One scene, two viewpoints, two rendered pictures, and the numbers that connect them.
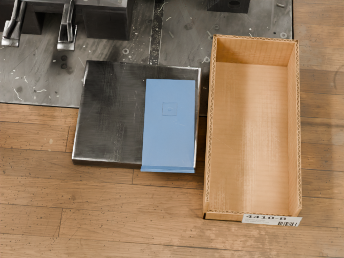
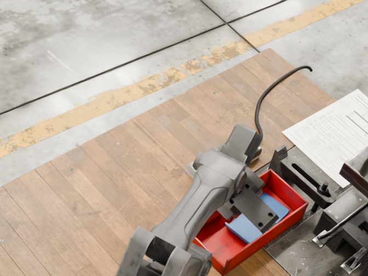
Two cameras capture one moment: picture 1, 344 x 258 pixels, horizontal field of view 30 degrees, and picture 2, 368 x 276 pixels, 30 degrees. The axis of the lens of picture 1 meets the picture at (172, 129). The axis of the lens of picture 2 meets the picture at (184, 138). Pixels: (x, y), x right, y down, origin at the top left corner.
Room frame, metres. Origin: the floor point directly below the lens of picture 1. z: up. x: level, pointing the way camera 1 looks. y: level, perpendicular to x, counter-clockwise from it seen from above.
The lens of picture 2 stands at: (-0.37, -0.05, 2.12)
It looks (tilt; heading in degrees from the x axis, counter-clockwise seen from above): 47 degrees down; 38
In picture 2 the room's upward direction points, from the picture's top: 11 degrees clockwise
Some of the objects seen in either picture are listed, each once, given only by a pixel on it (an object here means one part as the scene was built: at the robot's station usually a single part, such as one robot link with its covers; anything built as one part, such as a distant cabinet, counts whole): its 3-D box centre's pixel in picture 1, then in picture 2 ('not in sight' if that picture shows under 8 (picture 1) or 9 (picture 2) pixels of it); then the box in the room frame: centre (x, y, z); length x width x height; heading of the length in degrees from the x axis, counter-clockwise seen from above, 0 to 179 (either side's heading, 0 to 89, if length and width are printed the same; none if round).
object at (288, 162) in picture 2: not in sight; (306, 185); (0.61, 0.35, 0.95); 0.15 x 0.03 x 0.10; 88
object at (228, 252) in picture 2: not in sight; (247, 219); (0.45, 0.37, 0.93); 0.25 x 0.12 x 0.06; 178
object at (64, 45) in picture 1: (69, 27); (355, 260); (0.51, 0.15, 0.98); 0.07 x 0.02 x 0.01; 178
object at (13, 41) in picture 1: (14, 24); (327, 235); (0.52, 0.22, 0.98); 0.07 x 0.02 x 0.01; 178
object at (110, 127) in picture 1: (138, 114); not in sight; (0.42, 0.05, 0.91); 0.17 x 0.16 x 0.02; 88
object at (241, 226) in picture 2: not in sight; (257, 216); (0.48, 0.37, 0.92); 0.15 x 0.07 x 0.03; 4
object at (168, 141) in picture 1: (169, 123); not in sight; (0.39, 0.00, 0.93); 0.15 x 0.07 x 0.03; 0
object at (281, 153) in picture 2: not in sight; (284, 167); (0.61, 0.41, 0.95); 0.06 x 0.03 x 0.09; 88
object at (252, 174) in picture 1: (254, 128); not in sight; (0.39, -0.11, 0.93); 0.25 x 0.13 x 0.08; 178
